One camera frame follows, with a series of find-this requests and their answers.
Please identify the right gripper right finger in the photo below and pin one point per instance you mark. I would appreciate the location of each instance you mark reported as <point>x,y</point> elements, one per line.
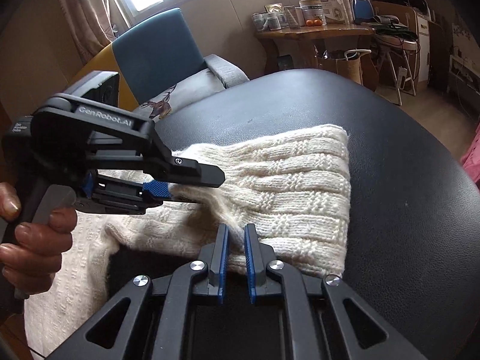
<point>320,318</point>

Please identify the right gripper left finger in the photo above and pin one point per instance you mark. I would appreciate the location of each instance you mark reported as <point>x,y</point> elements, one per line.
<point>149,318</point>

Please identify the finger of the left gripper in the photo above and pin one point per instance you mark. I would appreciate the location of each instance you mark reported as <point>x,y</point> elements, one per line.
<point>102,194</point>
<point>163,165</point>

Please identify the cream knitted sweater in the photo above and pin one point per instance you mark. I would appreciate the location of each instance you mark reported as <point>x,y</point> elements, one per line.
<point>295,187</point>

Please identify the folding chair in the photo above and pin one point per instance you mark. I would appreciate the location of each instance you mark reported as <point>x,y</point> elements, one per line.
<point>396,43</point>

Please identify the person's left hand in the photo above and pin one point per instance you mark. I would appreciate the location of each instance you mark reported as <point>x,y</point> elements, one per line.
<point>31,264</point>

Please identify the deer print cushion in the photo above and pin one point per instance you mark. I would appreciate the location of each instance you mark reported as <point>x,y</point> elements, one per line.
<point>191,90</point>

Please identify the multicolour sofa chair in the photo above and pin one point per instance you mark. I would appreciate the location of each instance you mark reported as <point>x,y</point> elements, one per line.
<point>154,56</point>

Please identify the wooden side table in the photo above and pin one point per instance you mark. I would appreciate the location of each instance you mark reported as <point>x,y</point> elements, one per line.
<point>311,41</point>

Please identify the white plastic jar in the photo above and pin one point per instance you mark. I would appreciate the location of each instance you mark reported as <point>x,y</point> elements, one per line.
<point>313,12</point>

